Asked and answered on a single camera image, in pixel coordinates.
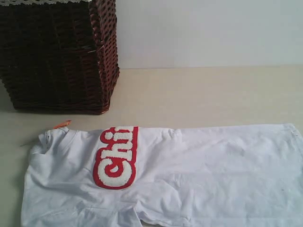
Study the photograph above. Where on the white t-shirt red lettering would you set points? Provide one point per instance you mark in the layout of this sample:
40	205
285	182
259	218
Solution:
237	176

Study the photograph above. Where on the brown wicker laundry basket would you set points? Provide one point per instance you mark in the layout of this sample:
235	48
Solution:
59	57

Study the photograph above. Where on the white lace cloth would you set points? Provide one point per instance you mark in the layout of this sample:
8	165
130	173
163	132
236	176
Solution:
37	2

